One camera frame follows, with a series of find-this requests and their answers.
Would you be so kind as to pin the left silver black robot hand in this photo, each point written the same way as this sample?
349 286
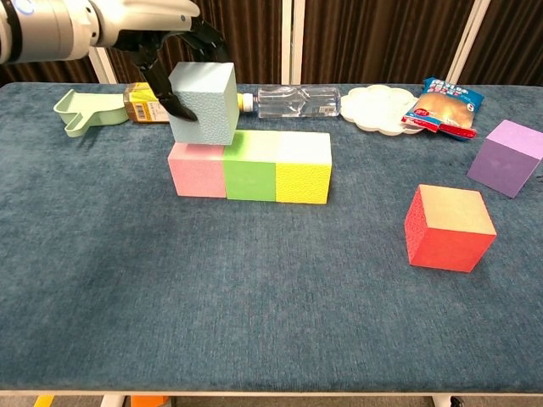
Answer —
144 19

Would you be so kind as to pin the light blue foam cube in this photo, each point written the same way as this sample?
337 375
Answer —
208 110

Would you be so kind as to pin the pink foam cube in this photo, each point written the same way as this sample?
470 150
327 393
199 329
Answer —
197 174

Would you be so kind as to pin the green foam cube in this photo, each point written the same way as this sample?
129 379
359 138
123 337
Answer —
250 178

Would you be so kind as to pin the yellow foam cube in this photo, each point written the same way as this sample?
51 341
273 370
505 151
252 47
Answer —
303 182

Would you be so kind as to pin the red foam cube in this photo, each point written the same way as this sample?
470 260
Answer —
449 237

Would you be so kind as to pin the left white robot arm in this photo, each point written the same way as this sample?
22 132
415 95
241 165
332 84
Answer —
42 29

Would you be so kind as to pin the tea bottle yellow label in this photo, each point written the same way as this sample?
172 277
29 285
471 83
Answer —
140 108

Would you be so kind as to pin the light green plastic dustpan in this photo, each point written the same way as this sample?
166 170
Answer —
93 110

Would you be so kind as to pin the clear plastic water bottle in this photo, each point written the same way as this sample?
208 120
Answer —
297 104

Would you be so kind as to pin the white flower-shaped paint palette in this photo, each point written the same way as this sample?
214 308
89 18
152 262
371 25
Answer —
373 106

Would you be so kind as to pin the blue tablecloth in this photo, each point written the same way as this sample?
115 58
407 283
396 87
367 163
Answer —
254 297

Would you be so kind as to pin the blue red snack bag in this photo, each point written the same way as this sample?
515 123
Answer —
445 110

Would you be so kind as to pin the orange object under table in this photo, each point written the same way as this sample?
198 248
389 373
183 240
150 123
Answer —
148 401

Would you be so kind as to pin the purple foam cube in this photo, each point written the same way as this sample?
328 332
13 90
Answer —
500 165

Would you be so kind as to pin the yellow floor tape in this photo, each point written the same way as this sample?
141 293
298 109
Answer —
43 401

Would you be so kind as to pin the white table frame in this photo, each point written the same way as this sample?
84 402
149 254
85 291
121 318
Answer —
271 394

